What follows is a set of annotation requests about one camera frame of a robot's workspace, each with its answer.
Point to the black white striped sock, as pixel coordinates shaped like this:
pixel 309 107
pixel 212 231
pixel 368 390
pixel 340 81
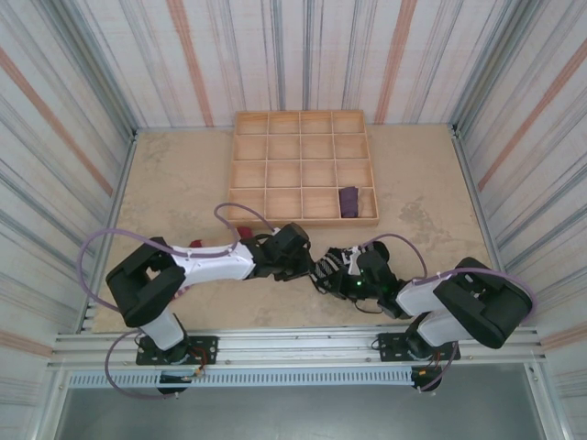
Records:
pixel 328 270

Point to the purple sock with beige toe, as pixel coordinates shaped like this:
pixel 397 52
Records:
pixel 349 201

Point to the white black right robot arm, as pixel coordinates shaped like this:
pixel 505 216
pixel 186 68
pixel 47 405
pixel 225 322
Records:
pixel 481 298

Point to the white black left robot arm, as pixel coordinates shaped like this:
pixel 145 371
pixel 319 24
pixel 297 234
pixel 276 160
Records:
pixel 211 268

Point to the wooden compartment tray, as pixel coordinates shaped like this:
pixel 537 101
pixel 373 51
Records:
pixel 316 151

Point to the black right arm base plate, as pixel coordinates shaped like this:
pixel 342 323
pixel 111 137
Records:
pixel 390 344

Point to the aluminium mounting rail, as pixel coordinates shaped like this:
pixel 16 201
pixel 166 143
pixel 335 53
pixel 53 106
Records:
pixel 298 348

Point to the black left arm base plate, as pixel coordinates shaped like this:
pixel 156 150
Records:
pixel 206 344

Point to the aluminium table side rail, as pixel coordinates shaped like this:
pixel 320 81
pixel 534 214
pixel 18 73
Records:
pixel 126 165
pixel 466 165

